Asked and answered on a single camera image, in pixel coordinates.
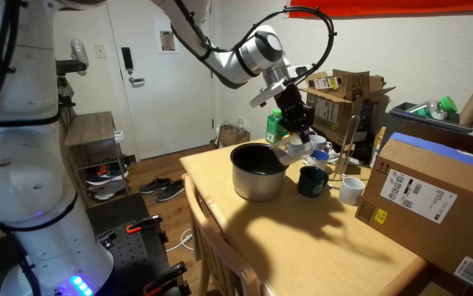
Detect wooden chair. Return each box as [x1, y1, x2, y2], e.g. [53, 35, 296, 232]
[183, 174, 263, 296]

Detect metal cooking pot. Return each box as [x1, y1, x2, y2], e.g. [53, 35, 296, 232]
[230, 143, 286, 201]

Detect open cardboard box stack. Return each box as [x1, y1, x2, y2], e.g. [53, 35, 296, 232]
[303, 69, 393, 145]

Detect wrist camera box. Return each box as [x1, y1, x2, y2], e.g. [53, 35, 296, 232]
[250, 79, 301, 107]

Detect dark grey trash bin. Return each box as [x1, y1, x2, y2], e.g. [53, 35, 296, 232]
[383, 102, 473, 138]

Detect white mug blue rim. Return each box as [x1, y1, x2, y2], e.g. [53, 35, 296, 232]
[304, 150, 329, 170]

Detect wall light switch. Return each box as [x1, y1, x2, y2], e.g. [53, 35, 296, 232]
[94, 43, 107, 59]

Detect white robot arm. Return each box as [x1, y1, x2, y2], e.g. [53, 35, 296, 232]
[0, 0, 311, 296]

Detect clear glass bowl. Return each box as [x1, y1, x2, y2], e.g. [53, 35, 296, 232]
[272, 135, 314, 166]

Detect tall white mug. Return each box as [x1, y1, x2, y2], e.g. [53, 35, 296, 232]
[311, 135, 332, 151]

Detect green rectangular container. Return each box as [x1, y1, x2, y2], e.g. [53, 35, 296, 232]
[267, 109, 286, 143]

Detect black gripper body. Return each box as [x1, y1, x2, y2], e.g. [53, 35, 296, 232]
[275, 97, 314, 132]

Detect red wall banner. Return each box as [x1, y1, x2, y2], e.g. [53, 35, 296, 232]
[288, 0, 473, 18]

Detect white door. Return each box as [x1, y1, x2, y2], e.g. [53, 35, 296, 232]
[107, 0, 214, 158]

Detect orange handled clamp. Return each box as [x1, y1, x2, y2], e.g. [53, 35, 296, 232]
[125, 214, 163, 235]

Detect large cardboard box with labels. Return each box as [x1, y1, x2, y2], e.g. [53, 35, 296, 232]
[357, 133, 473, 286]

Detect dark shoes on floor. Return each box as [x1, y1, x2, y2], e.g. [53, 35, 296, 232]
[139, 178, 184, 202]

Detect dark green mug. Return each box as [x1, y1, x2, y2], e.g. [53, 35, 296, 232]
[298, 166, 329, 197]

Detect small white cup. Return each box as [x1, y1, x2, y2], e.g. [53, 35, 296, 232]
[339, 176, 365, 206]

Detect wooden shoe shelf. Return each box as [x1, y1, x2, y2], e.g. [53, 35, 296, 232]
[65, 112, 129, 207]

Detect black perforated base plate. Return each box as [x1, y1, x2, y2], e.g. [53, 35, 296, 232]
[88, 196, 191, 296]

